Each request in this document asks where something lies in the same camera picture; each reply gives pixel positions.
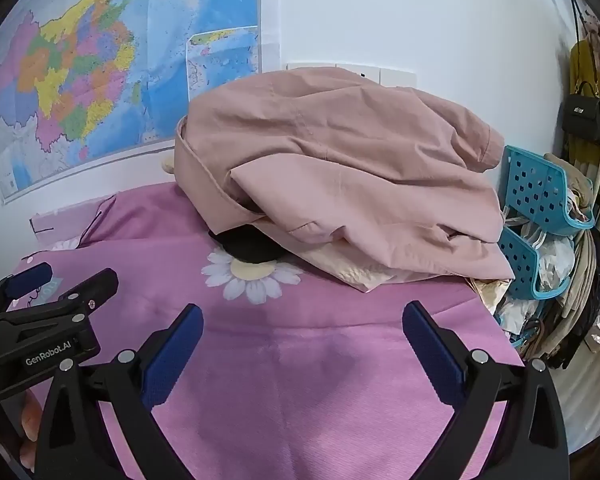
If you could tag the person's left hand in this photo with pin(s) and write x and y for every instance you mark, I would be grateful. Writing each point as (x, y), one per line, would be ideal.
(30, 420)

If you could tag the cream cloth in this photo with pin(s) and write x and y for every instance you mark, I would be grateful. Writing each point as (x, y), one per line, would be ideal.
(360, 274)

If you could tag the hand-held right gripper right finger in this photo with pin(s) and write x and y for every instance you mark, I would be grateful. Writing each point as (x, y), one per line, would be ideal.
(432, 355)

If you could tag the black handbag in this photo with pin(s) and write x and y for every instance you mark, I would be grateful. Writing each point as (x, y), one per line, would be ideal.
(582, 115)

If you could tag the mustard yellow garment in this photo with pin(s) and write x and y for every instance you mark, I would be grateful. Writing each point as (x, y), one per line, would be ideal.
(580, 65)

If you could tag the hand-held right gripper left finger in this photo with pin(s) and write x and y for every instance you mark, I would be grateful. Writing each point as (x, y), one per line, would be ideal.
(172, 360)

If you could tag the white plastic bag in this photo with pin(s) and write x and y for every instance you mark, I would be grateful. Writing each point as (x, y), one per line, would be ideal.
(555, 262)

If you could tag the pink jacket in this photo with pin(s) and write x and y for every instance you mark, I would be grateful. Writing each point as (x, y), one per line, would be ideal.
(355, 160)

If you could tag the colourful wall map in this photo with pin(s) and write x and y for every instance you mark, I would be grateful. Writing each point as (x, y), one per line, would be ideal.
(105, 60)

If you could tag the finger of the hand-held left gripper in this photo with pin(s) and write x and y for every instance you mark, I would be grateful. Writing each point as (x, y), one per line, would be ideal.
(92, 287)
(30, 276)

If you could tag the pile of beige bags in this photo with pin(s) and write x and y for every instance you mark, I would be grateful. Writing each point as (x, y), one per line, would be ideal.
(580, 290)

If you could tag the blue plastic basket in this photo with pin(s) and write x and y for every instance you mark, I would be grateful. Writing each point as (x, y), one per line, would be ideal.
(530, 185)
(517, 260)

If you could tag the black cloth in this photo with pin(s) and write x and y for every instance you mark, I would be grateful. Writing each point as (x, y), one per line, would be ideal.
(250, 247)

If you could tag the pink floral bedsheet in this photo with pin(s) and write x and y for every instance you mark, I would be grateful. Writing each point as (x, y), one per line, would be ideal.
(305, 360)

